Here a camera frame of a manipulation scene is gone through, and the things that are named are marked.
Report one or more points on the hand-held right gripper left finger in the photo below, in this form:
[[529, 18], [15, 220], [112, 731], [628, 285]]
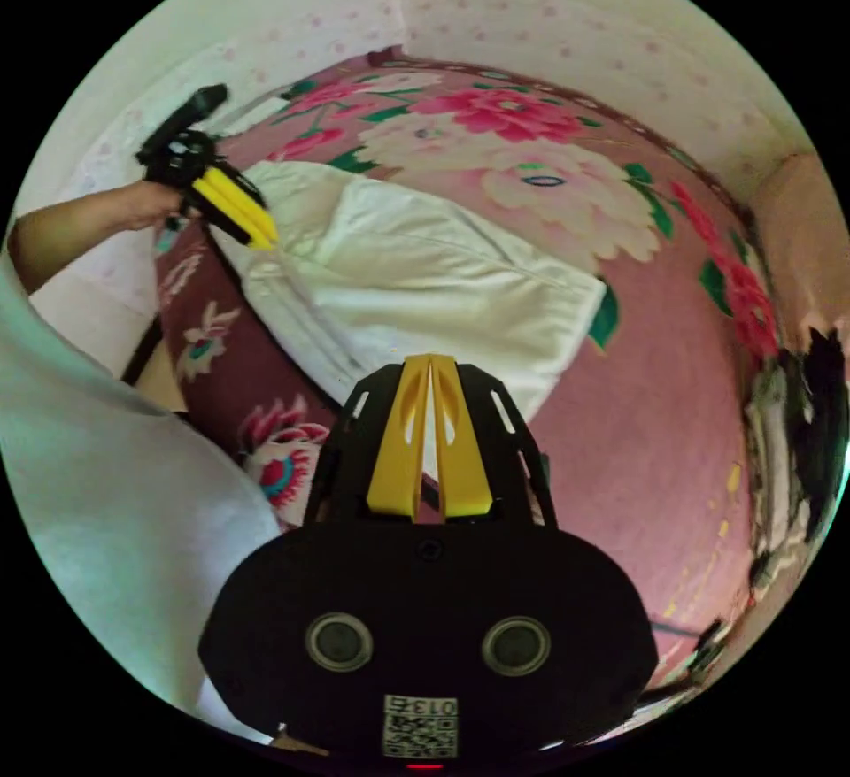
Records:
[[398, 458]]

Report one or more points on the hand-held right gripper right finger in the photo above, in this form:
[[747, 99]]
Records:
[[461, 465]]

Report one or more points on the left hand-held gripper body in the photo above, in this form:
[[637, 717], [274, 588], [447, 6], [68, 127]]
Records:
[[174, 156]]

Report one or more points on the white pants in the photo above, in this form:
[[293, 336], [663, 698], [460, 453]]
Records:
[[431, 286]]

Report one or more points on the person's left forearm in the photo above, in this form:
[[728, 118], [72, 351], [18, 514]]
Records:
[[73, 233]]

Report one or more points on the person's left hand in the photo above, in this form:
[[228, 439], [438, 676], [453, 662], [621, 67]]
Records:
[[154, 205]]

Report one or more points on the bed with pink floral sheet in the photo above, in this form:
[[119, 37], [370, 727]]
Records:
[[637, 432]]

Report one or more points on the person's body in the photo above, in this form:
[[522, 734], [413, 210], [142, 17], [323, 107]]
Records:
[[106, 491]]

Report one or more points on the pile of clothes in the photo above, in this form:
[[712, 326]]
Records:
[[793, 452]]

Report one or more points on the beige cushion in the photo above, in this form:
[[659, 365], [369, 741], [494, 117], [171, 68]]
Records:
[[797, 239]]

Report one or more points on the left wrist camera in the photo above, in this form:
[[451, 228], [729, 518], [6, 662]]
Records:
[[196, 106]]

